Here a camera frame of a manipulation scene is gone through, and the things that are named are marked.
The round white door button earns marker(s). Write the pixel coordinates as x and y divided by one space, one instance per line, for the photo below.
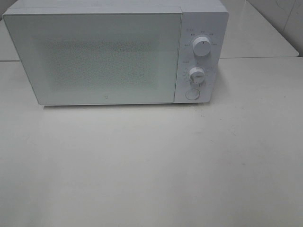
193 94

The white microwave knob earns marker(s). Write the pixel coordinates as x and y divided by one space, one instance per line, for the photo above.
201 45
196 75

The white microwave door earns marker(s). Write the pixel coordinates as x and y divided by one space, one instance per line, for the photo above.
98 59

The white microwave oven body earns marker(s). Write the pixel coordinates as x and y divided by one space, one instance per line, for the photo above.
118 52

